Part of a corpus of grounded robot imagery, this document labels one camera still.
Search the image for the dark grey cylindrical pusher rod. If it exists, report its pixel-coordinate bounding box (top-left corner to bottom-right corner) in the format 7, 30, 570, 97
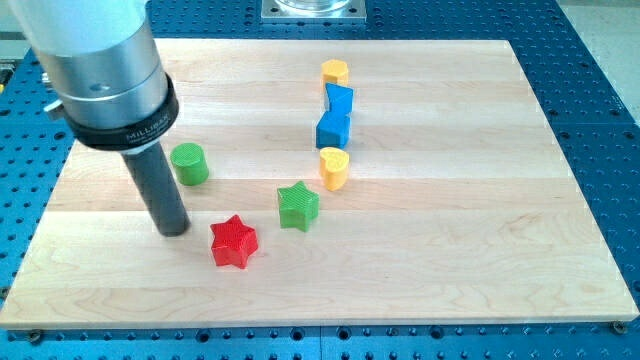
121, 142, 190, 237

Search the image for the black gripper mounting ring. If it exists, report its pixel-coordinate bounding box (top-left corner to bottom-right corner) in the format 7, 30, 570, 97
63, 73, 179, 151

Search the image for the red star block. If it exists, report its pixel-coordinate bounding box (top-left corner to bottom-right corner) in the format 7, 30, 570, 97
210, 215, 258, 269

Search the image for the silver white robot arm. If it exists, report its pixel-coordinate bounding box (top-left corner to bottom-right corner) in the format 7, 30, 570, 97
9, 0, 189, 236

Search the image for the green star block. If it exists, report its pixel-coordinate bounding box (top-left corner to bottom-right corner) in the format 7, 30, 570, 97
277, 181, 320, 232

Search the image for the green cylinder block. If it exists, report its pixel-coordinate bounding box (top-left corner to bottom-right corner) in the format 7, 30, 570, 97
170, 143, 209, 186

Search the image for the light wooden board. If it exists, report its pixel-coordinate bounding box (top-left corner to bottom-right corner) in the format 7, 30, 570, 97
1, 39, 638, 330

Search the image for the yellow heart block front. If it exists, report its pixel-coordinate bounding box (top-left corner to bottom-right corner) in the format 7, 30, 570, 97
319, 147, 350, 191

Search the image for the yellow heart block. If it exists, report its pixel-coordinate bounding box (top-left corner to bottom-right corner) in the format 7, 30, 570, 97
319, 147, 350, 191
321, 59, 349, 86

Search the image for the blue cube block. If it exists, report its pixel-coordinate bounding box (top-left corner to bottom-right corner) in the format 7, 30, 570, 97
315, 111, 351, 149

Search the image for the blue triangle block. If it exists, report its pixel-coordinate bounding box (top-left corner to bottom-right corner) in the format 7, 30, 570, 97
324, 82, 354, 115

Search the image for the yellow heart block rear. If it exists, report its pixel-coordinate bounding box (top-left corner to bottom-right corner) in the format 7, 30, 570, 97
321, 59, 349, 86

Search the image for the blue perforated table plate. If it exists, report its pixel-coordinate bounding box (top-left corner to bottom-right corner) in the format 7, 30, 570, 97
1, 0, 639, 359

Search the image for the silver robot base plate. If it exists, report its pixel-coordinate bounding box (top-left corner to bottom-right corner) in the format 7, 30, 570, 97
260, 0, 367, 22

